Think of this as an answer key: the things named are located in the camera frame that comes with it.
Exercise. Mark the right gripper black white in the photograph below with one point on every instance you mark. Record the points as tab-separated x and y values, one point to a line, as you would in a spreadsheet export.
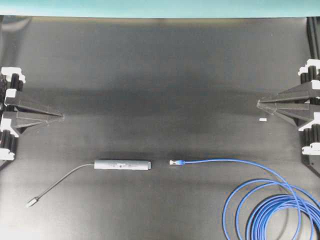
305	116

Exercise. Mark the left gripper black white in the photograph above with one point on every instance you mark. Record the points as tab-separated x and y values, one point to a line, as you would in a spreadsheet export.
14	123

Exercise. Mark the grey USB hub with cable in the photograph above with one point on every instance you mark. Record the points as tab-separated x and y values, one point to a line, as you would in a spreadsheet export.
98	164

